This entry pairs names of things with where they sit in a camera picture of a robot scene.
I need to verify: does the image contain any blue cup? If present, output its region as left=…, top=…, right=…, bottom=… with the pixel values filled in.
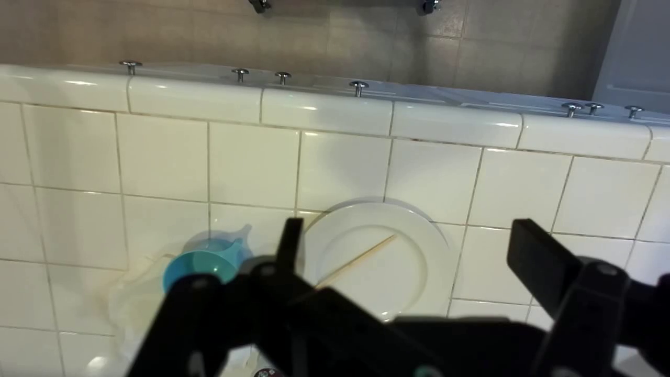
left=163, top=225, right=256, bottom=292

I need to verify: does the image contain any white furniture panel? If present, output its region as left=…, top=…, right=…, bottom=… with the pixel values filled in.
left=591, top=0, right=670, bottom=118

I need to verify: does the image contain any white round plate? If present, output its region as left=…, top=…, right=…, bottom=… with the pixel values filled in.
left=301, top=200, right=452, bottom=321

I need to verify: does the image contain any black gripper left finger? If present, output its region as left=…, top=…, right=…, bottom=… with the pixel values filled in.
left=123, top=215, right=317, bottom=377

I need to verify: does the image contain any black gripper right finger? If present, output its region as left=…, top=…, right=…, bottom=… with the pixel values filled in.
left=507, top=217, right=670, bottom=377

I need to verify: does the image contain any wooden chopstick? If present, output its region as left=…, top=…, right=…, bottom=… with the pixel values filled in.
left=317, top=232, right=400, bottom=287

